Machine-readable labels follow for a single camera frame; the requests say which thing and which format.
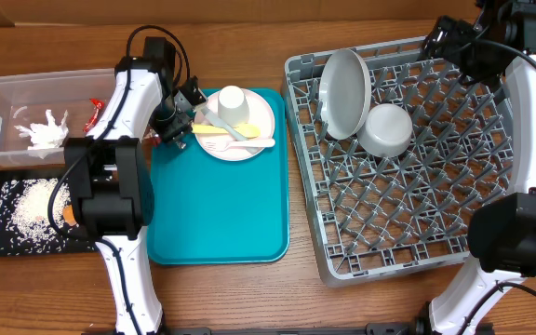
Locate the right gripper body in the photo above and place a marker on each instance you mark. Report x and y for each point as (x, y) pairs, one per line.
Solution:
(469, 49)

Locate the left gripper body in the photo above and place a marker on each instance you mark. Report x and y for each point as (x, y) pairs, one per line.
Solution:
(167, 119)

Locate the red sauce packet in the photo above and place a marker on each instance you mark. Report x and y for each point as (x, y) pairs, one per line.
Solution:
(93, 120)

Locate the small grey bowl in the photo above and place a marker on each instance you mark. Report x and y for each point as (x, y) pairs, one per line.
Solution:
(386, 131)

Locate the white napkin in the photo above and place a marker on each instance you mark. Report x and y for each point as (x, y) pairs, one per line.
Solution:
(45, 136)

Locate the grey round plate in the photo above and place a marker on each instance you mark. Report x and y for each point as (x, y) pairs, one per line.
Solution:
(345, 93)

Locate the orange food cube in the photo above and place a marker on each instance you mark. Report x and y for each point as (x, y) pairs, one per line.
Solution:
(68, 215)

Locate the white rice pile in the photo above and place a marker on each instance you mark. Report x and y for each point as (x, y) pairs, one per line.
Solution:
(24, 225)

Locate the foil wrapper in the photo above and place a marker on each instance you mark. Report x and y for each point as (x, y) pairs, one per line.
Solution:
(153, 138)

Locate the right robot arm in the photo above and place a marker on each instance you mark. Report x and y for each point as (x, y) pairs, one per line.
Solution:
(499, 48)

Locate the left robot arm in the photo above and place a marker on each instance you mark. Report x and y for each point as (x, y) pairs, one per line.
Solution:
(109, 182)

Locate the grey dishwasher rack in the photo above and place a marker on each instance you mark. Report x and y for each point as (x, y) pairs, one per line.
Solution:
(372, 218)

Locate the pink plastic fork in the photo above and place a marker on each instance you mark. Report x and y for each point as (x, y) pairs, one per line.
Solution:
(225, 145)

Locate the white paper cup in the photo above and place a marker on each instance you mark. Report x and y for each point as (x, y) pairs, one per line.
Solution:
(233, 106)

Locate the white plate with cutlery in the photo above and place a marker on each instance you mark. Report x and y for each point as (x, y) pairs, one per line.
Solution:
(261, 125)

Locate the teal serving tray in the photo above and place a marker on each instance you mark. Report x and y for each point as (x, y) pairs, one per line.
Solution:
(211, 210)

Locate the clear plastic bin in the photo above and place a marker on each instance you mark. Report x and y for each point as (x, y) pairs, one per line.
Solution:
(25, 98)

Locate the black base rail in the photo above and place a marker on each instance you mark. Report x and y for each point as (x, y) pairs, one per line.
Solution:
(369, 329)

